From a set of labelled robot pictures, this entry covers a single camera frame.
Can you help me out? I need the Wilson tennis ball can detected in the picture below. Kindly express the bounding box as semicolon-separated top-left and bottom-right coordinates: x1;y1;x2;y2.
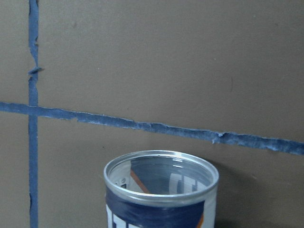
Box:
104;150;219;228

